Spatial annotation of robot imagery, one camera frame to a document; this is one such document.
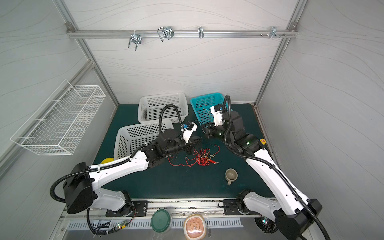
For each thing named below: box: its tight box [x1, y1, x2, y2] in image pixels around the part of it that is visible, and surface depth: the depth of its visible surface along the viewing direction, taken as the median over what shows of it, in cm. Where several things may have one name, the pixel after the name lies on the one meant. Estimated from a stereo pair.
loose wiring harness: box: [87, 208, 137, 238], surface depth 70 cm
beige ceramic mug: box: [225, 168, 238, 186], surface depth 83 cm
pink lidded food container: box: [183, 214, 207, 240], surface depth 68 cm
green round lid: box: [150, 209, 172, 233], surface depth 63 cm
